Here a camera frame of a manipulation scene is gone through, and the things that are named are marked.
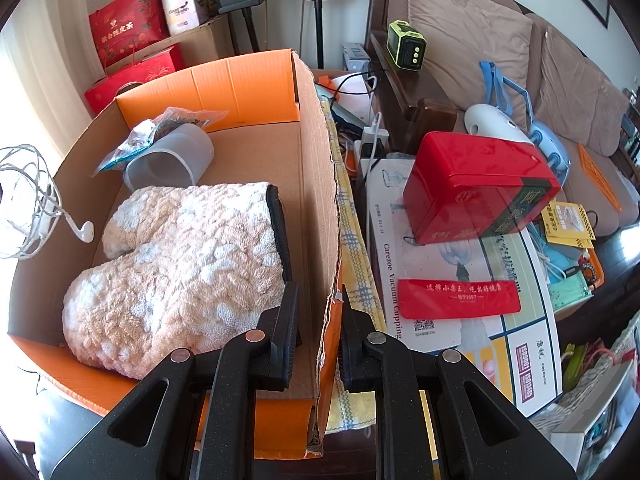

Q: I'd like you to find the white pink tissue pack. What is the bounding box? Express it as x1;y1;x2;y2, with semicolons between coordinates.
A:
162;0;209;36

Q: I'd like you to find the grey plastic cup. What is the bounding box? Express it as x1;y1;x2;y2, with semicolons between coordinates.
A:
122;124;215;192

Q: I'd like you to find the brown sofa cushion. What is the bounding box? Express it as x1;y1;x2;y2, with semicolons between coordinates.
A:
526;13;628;157
387;0;541;132

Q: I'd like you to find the yellow booklet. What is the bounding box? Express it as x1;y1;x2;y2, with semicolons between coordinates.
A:
541;200;596;249

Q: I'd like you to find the red tin box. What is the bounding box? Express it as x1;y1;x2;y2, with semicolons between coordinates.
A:
402;131;561;245

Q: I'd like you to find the orange cardboard box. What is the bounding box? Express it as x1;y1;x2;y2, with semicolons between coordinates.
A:
9;50;342;460

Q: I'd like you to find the red flat pouch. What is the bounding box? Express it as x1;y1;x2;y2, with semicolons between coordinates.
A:
397;278;521;320

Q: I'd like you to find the yellow plaid bed sheet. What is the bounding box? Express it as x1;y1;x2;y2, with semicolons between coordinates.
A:
319;96;386;434

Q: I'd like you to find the red gift bag chinese text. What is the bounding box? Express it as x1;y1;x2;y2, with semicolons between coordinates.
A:
89;0;169;67

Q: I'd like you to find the dark wooden sofa frame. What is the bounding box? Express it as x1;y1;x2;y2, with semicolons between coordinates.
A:
366;0;457;155

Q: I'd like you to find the white vacuum cupping box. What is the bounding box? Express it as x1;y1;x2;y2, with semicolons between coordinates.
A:
363;159;562;416

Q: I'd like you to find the white power strip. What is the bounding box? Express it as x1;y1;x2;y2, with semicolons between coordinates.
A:
352;112;390;178

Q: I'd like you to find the green black portable device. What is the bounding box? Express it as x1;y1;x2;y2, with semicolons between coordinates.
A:
386;20;427;72

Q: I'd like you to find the orange paper sheet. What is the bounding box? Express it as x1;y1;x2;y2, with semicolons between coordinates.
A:
578;144;623;212

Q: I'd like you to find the bag of brown dried herbs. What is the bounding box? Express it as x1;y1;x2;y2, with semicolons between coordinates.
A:
93;106;228;176

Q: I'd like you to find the white handheld device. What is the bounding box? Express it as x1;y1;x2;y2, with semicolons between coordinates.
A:
463;104;532;144

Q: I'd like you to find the brown cardboard box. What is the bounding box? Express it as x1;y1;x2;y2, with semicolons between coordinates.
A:
105;16;234;75

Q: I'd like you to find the white curtain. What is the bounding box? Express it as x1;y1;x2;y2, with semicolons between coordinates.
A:
1;0;103;164

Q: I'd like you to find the white earphone cable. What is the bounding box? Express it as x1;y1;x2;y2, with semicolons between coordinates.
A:
0;143;96;261

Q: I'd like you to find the red chocolate gift box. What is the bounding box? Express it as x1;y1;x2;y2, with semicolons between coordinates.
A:
85;44;186;115

